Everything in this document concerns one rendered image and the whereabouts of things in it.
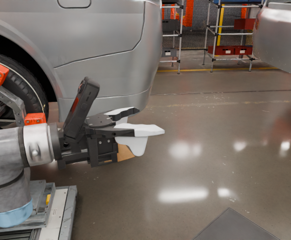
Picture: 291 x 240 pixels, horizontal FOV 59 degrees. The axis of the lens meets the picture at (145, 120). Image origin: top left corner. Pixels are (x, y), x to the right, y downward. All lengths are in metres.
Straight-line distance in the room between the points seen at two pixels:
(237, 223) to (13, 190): 1.27
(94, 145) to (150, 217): 1.56
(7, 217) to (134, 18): 1.19
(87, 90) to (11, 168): 0.19
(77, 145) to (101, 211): 1.59
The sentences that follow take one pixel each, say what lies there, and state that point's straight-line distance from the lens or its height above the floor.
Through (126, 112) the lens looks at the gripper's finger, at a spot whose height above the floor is 1.23.
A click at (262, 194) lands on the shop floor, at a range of 2.38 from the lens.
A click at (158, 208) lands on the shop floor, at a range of 2.08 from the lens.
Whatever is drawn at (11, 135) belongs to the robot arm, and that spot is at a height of 1.25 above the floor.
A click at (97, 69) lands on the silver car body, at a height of 1.07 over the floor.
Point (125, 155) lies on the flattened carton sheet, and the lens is 2.61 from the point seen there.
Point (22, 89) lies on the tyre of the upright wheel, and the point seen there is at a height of 1.01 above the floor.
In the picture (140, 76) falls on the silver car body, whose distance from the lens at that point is 1.59.
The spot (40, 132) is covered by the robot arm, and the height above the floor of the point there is 1.25.
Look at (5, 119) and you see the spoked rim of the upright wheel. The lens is 1.62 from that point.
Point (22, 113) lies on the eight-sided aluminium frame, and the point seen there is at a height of 0.91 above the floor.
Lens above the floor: 1.47
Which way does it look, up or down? 26 degrees down
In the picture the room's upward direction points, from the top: straight up
